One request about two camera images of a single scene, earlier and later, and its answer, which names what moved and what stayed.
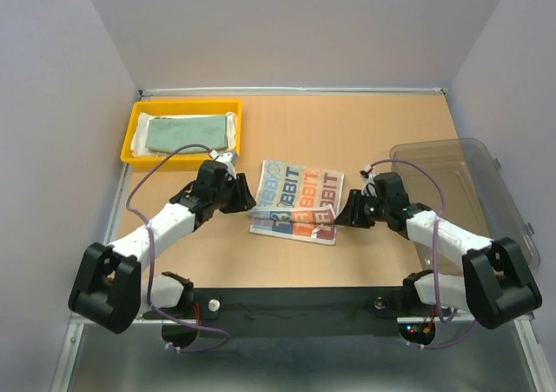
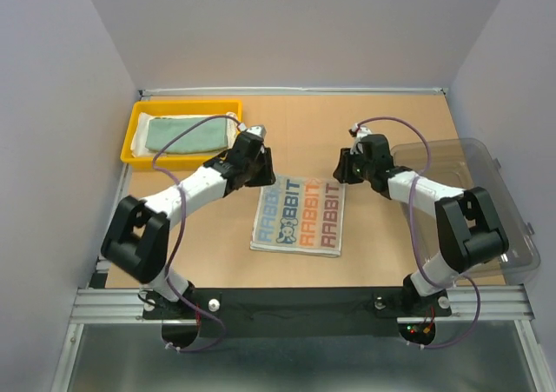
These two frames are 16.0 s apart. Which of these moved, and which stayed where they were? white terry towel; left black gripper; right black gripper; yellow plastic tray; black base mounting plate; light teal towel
Moved: right black gripper; left black gripper
Stayed: white terry towel; light teal towel; black base mounting plate; yellow plastic tray
